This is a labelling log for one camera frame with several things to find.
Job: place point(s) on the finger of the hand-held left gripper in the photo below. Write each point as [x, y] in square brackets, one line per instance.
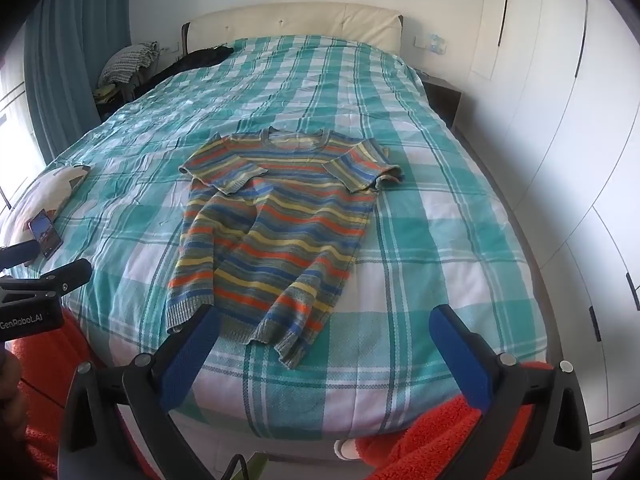
[70, 274]
[20, 254]

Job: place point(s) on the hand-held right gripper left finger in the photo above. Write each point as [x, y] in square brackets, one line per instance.
[192, 355]

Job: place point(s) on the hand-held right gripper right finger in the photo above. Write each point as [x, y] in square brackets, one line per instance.
[460, 360]

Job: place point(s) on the striped knit sweater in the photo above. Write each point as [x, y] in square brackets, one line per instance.
[280, 240]

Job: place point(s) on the person's left hand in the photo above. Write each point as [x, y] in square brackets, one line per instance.
[9, 410]

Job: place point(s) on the smartphone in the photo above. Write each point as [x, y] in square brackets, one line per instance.
[45, 235]

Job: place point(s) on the white printed pillow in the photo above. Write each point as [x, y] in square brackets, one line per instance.
[35, 195]

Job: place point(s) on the yellow green cloth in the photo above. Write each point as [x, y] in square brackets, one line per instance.
[104, 93]

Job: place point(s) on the teal curtain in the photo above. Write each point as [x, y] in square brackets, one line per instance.
[65, 50]

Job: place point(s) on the grey striped knit cushion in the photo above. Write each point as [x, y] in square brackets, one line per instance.
[125, 62]

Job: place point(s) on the black cloth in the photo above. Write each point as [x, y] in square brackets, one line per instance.
[195, 59]

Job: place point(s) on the teal plaid bed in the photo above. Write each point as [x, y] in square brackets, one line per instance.
[350, 125]

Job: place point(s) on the dark nightstand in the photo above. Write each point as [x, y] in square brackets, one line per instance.
[442, 97]

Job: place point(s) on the white wardrobe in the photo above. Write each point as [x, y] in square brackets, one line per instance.
[560, 110]

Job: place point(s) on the cream padded headboard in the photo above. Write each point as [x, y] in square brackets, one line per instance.
[300, 22]

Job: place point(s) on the wall socket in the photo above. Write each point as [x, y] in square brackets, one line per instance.
[432, 42]

